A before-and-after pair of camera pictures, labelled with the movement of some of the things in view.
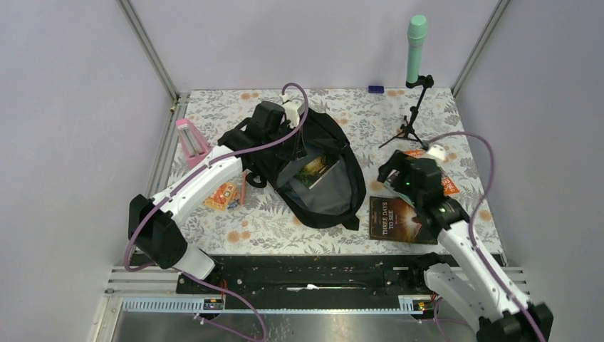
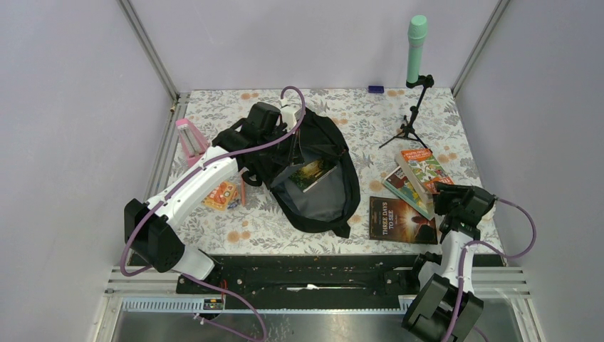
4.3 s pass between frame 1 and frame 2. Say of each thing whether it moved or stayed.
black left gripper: stayed
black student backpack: moved
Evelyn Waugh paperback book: stayed
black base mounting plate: stayed
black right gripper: moved
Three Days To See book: stayed
